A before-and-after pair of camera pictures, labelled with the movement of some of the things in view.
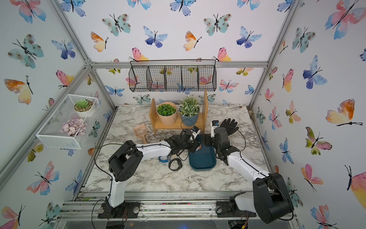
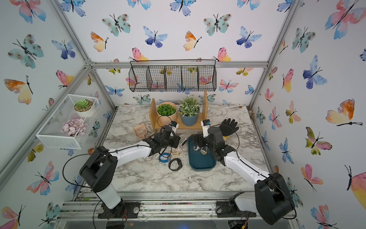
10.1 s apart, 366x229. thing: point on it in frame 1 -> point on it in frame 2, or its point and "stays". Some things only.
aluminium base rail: [163, 209] stays
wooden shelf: [200, 124] stays
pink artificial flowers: [74, 127] stays
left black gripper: [195, 146] -> [176, 139]
